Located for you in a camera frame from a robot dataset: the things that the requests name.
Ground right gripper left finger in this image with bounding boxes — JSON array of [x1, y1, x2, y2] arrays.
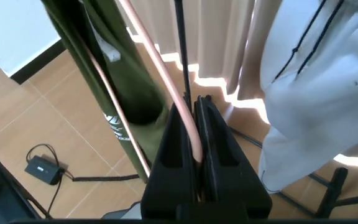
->
[[140, 103, 201, 219]]

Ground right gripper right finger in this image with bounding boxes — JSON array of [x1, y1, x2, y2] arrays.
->
[[194, 95, 273, 219]]

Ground green garment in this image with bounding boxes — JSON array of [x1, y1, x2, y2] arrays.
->
[[40, 0, 170, 184]]

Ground pale grey shorts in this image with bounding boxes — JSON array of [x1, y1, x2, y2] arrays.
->
[[257, 0, 358, 194]]

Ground pink clothes hanger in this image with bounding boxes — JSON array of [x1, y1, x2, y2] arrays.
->
[[82, 0, 204, 179]]

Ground black clothes rack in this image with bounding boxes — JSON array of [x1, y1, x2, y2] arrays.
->
[[174, 0, 358, 218]]

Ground black power adapter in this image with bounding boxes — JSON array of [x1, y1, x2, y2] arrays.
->
[[24, 154, 64, 186]]

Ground beige curtain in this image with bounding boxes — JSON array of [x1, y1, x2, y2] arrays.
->
[[115, 0, 358, 161]]

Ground black cable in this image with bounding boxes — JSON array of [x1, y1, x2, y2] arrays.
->
[[63, 169, 140, 183], [25, 143, 65, 218]]

